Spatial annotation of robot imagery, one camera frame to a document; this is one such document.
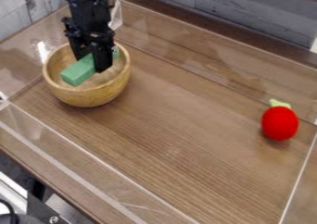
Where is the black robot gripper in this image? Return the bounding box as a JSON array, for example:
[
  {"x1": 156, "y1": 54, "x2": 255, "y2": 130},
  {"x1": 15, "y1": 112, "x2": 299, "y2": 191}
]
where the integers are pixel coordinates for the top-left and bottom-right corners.
[{"x1": 62, "y1": 0, "x2": 114, "y2": 73}]

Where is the green rectangular block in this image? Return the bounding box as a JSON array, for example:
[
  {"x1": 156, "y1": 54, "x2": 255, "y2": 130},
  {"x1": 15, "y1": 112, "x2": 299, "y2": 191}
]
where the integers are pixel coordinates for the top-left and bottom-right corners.
[{"x1": 59, "y1": 54, "x2": 118, "y2": 87}]

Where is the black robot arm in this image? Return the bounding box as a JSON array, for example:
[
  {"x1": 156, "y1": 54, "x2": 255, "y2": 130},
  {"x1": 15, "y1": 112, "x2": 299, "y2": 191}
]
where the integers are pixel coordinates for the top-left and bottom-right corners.
[{"x1": 62, "y1": 0, "x2": 116, "y2": 73}]

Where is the wooden bowl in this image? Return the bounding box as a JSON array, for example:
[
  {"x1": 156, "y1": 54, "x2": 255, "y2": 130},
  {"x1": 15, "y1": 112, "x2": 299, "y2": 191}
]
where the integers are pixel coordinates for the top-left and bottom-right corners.
[{"x1": 42, "y1": 44, "x2": 132, "y2": 107}]

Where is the clear acrylic corner bracket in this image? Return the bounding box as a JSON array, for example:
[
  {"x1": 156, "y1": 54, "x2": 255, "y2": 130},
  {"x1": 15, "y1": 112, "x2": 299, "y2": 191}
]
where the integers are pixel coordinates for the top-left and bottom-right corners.
[{"x1": 109, "y1": 0, "x2": 124, "y2": 31}]

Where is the clear acrylic tray wall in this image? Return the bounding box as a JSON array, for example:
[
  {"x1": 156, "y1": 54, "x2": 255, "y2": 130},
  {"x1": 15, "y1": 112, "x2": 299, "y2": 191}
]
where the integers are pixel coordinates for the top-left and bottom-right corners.
[{"x1": 0, "y1": 3, "x2": 317, "y2": 224}]

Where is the black metal bracket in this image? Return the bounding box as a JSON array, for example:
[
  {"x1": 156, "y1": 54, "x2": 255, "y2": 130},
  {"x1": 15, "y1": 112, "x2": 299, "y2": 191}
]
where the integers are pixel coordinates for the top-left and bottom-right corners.
[{"x1": 26, "y1": 193, "x2": 71, "y2": 224}]

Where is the black cable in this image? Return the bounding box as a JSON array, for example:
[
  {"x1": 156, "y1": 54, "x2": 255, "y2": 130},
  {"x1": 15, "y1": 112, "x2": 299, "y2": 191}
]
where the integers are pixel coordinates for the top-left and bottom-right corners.
[{"x1": 0, "y1": 199, "x2": 21, "y2": 224}]

